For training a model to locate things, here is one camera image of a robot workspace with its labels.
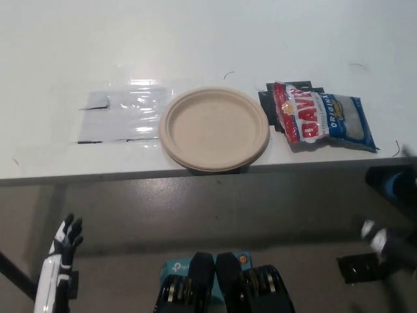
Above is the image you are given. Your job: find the black and blue clamp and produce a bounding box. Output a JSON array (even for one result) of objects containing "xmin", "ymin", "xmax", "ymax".
[{"xmin": 364, "ymin": 165, "xmax": 417, "ymax": 200}]

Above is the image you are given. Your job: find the teal router box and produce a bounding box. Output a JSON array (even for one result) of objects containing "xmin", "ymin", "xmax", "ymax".
[{"xmin": 158, "ymin": 250, "xmax": 253, "ymax": 313}]

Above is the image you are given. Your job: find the clear plastic taped sheet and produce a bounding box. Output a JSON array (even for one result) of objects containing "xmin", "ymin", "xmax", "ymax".
[{"xmin": 68, "ymin": 76, "xmax": 177, "ymax": 146}]

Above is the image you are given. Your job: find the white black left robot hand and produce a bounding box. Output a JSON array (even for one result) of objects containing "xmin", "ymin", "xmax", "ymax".
[{"xmin": 34, "ymin": 213, "xmax": 84, "ymax": 313}]

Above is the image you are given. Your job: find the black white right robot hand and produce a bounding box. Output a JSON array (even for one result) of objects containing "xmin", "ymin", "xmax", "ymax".
[{"xmin": 360, "ymin": 218, "xmax": 417, "ymax": 261}]

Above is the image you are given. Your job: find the beige paper plate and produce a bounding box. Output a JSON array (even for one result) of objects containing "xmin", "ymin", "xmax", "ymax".
[{"xmin": 158, "ymin": 85, "xmax": 270, "ymax": 172}]

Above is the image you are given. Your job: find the red blue sunflower seed bag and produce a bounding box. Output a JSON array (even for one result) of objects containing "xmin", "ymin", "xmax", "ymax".
[{"xmin": 272, "ymin": 81, "xmax": 381, "ymax": 153}]

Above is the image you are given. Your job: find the large black floor tape patch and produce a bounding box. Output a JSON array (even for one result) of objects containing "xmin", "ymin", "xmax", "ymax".
[{"xmin": 336, "ymin": 252, "xmax": 389, "ymax": 285}]

